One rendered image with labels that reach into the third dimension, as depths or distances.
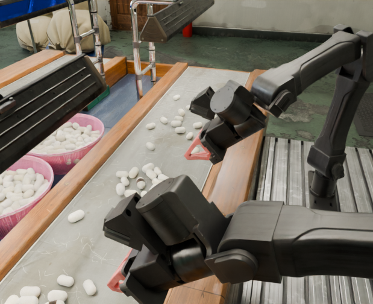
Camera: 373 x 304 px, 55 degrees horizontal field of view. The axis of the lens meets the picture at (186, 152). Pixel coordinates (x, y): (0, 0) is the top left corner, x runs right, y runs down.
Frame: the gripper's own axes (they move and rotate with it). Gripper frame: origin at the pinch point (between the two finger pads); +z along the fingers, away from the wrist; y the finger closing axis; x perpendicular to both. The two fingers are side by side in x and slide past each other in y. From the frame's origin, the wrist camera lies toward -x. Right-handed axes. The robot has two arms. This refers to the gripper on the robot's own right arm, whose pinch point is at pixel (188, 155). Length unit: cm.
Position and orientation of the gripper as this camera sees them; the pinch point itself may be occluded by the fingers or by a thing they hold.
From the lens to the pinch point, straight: 83.6
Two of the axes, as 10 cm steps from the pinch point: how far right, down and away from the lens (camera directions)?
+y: -2.8, 5.1, -8.1
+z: -7.4, 4.3, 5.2
